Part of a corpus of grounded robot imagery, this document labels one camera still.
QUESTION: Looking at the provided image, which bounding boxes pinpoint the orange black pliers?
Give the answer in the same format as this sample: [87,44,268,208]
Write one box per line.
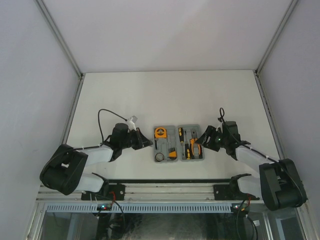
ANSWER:
[189,129,203,159]

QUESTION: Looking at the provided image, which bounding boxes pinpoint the aluminium front rail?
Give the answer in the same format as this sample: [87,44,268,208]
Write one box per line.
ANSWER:
[36,181,309,203]

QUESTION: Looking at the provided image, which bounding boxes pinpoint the orange hex key set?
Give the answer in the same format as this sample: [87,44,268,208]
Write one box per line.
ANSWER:
[168,147,178,160]

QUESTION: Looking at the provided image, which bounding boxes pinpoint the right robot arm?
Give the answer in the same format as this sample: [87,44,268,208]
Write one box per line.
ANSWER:
[196,121,307,211]

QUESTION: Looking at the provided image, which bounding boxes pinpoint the grey slotted cable duct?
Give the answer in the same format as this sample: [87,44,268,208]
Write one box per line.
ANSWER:
[45,202,233,214]

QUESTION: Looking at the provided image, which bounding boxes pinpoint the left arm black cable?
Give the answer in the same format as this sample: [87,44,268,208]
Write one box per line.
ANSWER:
[97,108,130,146]

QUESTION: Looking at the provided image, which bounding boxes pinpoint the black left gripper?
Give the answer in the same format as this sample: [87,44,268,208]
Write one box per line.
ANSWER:
[120,127,152,151]

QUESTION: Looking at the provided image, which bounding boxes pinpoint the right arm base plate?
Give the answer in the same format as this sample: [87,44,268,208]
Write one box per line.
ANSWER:
[213,184,260,201]

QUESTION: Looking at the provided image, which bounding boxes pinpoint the screwdriver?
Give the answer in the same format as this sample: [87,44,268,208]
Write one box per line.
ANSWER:
[184,143,191,160]
[178,127,185,143]

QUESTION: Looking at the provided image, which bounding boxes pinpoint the grey plastic tool case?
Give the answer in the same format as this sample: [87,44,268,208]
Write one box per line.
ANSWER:
[153,124,205,163]

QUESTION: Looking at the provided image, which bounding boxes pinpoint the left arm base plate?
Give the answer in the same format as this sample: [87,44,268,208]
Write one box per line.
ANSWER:
[81,184,126,201]

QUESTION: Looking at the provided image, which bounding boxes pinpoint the orange tape measure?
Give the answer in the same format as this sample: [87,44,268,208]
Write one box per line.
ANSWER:
[154,127,167,139]

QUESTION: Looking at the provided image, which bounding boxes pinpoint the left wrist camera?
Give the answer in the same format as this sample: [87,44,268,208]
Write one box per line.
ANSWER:
[125,115,138,131]

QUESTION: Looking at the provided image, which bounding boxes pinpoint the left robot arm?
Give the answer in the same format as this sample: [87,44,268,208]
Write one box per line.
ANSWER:
[39,123,153,200]

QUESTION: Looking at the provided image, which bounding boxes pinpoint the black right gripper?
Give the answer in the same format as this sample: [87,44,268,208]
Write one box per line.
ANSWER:
[195,125,229,152]

